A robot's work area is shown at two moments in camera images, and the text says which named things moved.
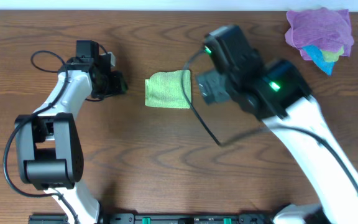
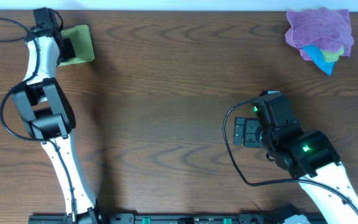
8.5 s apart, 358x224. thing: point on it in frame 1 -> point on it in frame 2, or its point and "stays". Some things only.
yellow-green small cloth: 332,56 stays
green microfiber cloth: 165,89 -> 83,48
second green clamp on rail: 227,220 stays
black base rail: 163,218 stays
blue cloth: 316,55 stays
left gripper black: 117,82 -> 68,50
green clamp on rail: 146,220 stays
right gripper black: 210,86 -> 239,131
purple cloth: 327,29 stays
